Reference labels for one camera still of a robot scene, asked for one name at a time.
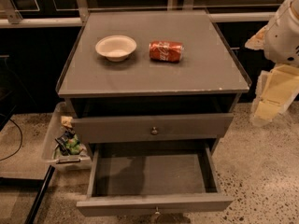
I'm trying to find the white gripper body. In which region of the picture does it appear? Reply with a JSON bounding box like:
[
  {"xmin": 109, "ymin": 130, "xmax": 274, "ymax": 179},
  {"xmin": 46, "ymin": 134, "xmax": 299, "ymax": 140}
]
[{"xmin": 250, "ymin": 64, "xmax": 299, "ymax": 127}]

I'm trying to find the grey drawer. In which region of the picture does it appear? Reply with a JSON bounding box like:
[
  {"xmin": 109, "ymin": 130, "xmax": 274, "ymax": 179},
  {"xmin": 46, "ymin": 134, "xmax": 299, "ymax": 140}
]
[
  {"xmin": 71, "ymin": 113, "xmax": 233, "ymax": 144},
  {"xmin": 77, "ymin": 140, "xmax": 234, "ymax": 217}
]

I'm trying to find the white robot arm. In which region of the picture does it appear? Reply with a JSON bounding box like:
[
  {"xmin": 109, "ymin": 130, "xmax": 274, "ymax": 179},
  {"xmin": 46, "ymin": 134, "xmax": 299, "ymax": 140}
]
[{"xmin": 245, "ymin": 0, "xmax": 299, "ymax": 127}]

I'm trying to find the grey wooden drawer cabinet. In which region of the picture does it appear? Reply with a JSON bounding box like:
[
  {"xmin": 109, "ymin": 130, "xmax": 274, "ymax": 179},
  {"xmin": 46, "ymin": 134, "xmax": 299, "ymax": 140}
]
[{"xmin": 55, "ymin": 9, "xmax": 252, "ymax": 161}]

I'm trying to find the grey top drawer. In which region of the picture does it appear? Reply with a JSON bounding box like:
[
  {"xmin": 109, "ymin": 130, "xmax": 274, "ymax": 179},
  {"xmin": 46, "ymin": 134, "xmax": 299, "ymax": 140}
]
[{"xmin": 71, "ymin": 113, "xmax": 233, "ymax": 144}]

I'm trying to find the red cola can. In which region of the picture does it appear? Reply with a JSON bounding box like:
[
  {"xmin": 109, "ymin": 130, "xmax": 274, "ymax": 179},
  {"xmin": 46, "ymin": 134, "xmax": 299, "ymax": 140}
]
[{"xmin": 149, "ymin": 40, "xmax": 184, "ymax": 63}]

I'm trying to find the white paper bowl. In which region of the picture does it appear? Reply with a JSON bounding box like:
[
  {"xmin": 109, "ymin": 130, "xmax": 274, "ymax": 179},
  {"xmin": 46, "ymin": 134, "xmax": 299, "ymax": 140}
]
[{"xmin": 95, "ymin": 35, "xmax": 136, "ymax": 62}]

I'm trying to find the crumpled tan wrapper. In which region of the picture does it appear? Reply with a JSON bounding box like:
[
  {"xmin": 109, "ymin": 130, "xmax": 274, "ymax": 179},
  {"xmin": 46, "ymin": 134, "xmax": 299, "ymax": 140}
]
[{"xmin": 61, "ymin": 116, "xmax": 72, "ymax": 129}]

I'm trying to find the green snack bag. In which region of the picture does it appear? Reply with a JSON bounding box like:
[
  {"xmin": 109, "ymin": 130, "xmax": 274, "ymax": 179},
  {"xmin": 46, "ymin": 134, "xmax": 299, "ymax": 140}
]
[{"xmin": 55, "ymin": 130, "xmax": 83, "ymax": 156}]

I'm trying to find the clear plastic storage bin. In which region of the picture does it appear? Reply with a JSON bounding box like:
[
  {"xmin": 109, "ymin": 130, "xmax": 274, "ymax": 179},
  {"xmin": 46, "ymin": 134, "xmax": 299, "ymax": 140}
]
[{"xmin": 42, "ymin": 102, "xmax": 92, "ymax": 172}]

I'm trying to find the black metal floor bar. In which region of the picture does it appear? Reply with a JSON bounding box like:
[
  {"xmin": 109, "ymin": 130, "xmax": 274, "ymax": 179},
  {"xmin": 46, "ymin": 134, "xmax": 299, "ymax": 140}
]
[{"xmin": 0, "ymin": 165, "xmax": 55, "ymax": 224}]

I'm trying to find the metal railing frame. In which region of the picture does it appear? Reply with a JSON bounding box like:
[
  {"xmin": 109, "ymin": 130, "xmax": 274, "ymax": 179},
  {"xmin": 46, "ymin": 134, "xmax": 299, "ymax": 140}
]
[{"xmin": 0, "ymin": 0, "xmax": 299, "ymax": 29}]

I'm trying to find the black cable on floor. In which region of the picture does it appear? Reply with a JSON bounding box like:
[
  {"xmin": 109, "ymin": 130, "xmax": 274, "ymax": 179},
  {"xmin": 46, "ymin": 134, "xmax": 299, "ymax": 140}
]
[{"xmin": 0, "ymin": 113, "xmax": 24, "ymax": 162}]

